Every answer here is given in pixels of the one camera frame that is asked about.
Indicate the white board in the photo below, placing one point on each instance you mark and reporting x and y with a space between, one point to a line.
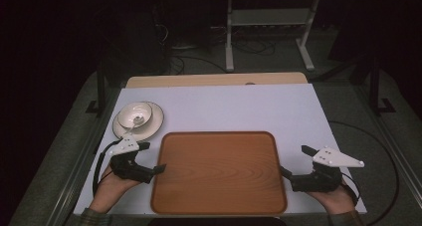
232 110

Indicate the cream plate with dark rim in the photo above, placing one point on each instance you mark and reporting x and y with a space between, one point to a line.
154 124

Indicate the brown wooden tray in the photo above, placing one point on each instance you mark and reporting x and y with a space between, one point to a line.
219 173

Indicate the white ceramic spoon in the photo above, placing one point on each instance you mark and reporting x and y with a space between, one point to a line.
138 120

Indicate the white metal desk frame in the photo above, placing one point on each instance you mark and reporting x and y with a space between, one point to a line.
268 17

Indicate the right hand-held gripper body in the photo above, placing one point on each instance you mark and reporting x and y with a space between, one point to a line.
318 181

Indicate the black metal stand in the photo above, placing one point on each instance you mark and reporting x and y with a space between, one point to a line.
375 86
101 90

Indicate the light wooden table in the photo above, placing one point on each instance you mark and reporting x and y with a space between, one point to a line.
215 80

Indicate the person's left hand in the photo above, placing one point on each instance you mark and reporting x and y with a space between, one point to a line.
111 189

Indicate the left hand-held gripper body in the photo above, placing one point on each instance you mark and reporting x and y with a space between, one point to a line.
127 169

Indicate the grey metal rail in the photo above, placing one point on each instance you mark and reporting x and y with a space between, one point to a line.
76 176
394 146

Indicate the person's right hand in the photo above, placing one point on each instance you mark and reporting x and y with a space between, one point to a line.
333 199

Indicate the cream bowl with dark rim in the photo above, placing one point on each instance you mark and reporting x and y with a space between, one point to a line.
132 111

